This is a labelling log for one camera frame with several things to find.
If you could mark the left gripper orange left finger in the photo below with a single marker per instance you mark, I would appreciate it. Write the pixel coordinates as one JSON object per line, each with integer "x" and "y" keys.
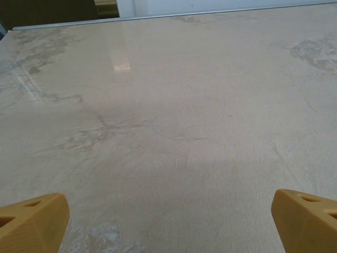
{"x": 31, "y": 226}

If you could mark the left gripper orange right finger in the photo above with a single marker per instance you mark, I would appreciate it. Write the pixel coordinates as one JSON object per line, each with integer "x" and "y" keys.
{"x": 308, "y": 226}

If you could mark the brown wooden door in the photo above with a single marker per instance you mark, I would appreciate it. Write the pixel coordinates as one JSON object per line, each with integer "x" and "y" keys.
{"x": 52, "y": 10}

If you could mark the aluminium table edge rail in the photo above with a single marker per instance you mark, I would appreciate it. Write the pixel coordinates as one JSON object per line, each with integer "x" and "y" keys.
{"x": 210, "y": 12}

